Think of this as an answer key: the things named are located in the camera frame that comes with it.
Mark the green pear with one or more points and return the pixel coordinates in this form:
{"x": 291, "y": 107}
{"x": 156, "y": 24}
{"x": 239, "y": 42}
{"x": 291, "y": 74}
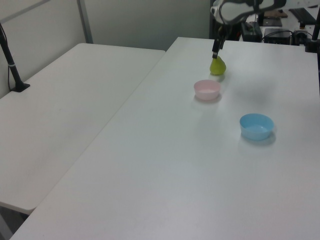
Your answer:
{"x": 218, "y": 67}

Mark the brown wooden board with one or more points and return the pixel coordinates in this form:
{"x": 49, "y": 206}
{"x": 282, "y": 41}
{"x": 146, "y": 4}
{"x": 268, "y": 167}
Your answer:
{"x": 276, "y": 14}

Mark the black keyboard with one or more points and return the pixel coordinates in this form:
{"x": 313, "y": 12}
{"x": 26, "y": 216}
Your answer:
{"x": 303, "y": 16}

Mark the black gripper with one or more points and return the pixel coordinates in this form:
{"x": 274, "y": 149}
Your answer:
{"x": 221, "y": 31}

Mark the white side table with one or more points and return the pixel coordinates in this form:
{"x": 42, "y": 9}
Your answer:
{"x": 62, "y": 112}

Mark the blue plastic bowl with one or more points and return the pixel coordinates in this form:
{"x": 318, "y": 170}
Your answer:
{"x": 256, "y": 127}

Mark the black camera pole with clamp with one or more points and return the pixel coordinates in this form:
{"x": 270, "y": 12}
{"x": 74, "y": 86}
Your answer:
{"x": 313, "y": 35}

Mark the pink plastic bowl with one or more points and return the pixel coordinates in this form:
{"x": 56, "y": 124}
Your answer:
{"x": 207, "y": 89}

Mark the black camera pole with base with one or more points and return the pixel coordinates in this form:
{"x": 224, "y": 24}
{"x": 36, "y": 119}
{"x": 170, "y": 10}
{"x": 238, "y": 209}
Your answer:
{"x": 12, "y": 70}

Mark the black electronics box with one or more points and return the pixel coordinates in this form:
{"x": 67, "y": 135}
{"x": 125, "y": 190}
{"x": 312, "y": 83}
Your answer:
{"x": 277, "y": 36}

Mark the grey partition post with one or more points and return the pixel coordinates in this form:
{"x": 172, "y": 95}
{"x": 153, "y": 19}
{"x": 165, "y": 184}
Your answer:
{"x": 85, "y": 21}

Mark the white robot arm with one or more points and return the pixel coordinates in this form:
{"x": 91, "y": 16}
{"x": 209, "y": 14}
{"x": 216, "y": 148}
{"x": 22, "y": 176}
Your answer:
{"x": 237, "y": 10}

